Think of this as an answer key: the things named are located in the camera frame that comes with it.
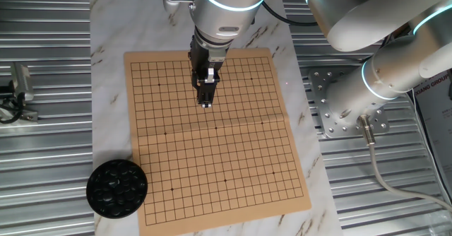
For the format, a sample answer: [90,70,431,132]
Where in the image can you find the wooden go board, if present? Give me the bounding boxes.
[123,47,313,236]

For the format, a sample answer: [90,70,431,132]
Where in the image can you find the black bowl of Go stones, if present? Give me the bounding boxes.
[85,159,148,219]

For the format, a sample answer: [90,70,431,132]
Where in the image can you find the metal camera stand bracket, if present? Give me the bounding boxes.
[0,100,39,124]

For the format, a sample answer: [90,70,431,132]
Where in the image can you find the printed poster sheet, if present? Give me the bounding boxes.
[412,69,452,194]

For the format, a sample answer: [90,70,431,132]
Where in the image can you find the white marble pattern mat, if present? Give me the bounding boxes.
[89,0,343,236]

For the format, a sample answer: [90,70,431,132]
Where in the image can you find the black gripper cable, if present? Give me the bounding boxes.
[260,1,319,28]

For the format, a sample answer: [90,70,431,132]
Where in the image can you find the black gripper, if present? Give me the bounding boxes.
[188,34,231,109]

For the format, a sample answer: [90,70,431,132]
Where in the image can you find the grey cable with metal connector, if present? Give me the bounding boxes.
[357,114,452,213]

